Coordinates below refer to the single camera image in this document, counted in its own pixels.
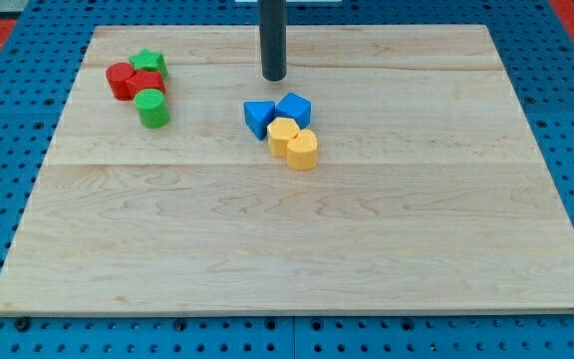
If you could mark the yellow heart block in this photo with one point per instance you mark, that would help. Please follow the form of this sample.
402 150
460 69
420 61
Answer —
302 151

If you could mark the yellow hexagon block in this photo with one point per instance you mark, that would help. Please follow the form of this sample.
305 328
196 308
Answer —
279 133

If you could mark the blue triangle block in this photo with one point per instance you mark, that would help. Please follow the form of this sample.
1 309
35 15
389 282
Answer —
257 116

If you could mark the blue cube block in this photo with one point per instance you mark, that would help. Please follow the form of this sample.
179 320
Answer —
295 107

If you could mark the light wooden board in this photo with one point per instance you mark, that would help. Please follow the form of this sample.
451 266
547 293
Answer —
429 196

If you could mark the green cylinder block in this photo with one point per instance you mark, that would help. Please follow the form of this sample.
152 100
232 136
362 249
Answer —
152 108

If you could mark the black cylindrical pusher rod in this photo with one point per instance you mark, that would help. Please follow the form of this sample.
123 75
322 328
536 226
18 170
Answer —
272 37

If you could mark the red hexagon block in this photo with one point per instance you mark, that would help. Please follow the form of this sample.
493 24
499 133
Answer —
143 80

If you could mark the green star block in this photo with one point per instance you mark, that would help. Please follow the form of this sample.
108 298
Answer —
149 60

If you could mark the red cylinder block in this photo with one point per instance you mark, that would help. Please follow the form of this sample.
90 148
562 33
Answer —
117 75

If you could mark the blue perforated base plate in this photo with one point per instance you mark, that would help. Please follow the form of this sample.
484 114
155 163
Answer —
38 66

